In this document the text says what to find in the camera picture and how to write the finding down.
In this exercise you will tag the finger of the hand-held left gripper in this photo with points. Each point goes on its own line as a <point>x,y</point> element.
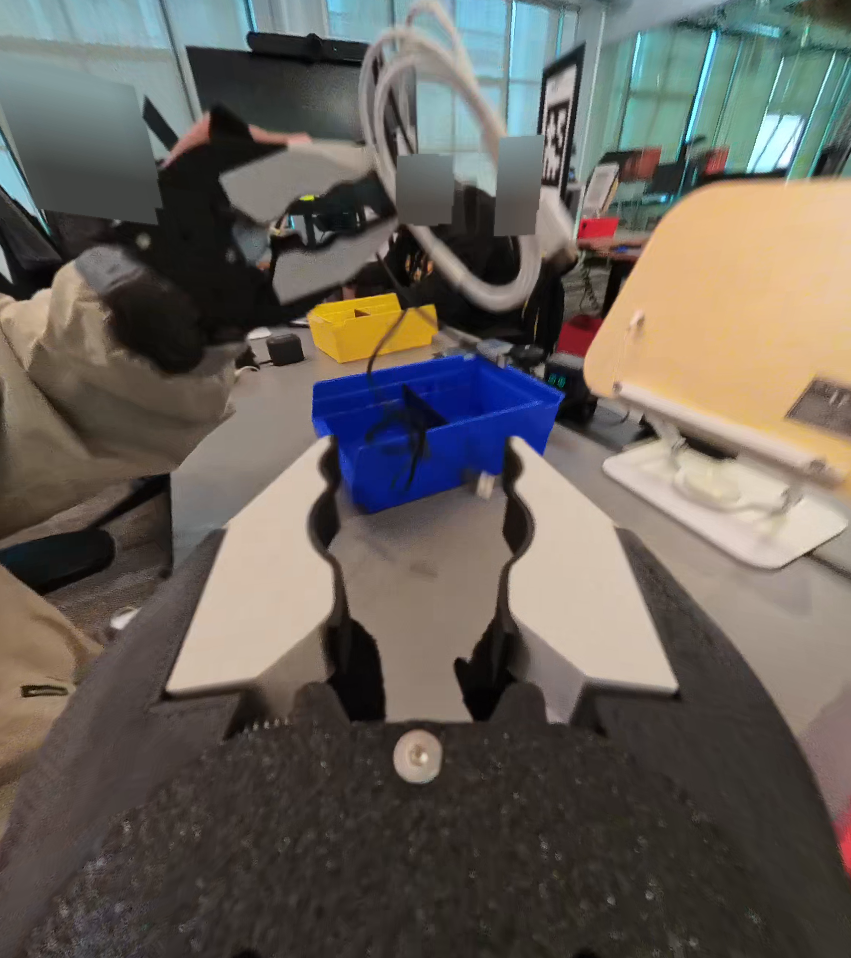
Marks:
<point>291,176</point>
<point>321,266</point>

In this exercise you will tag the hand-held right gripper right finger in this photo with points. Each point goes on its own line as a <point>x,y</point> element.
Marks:
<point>582,599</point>

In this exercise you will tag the wooden stand with white base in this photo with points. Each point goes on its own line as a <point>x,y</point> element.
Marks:
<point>732,299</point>

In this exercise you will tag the black power station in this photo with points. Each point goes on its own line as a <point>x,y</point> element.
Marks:
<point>568,382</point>

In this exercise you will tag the black charger block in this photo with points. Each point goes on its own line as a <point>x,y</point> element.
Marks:
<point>287,350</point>

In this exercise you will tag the grey desk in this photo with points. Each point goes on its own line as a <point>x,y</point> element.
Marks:
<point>732,636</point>

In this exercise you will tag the person's left forearm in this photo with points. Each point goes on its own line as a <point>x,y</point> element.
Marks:
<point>36,389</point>

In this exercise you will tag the person's left hand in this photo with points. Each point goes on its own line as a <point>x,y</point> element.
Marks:
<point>190,138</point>

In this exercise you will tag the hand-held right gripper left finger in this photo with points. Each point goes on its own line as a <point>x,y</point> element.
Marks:
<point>261,599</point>

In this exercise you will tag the yellow storage bin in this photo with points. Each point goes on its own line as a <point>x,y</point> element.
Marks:
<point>395,337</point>

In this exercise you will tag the person's beige jacket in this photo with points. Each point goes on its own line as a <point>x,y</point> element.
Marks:
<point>6,673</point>

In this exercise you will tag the blue storage bin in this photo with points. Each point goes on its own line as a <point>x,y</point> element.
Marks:
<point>455,456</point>

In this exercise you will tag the black monitor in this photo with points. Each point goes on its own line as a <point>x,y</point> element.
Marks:
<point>276,90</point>

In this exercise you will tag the framed black-white marker poster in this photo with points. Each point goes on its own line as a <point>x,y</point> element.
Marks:
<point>562,97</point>

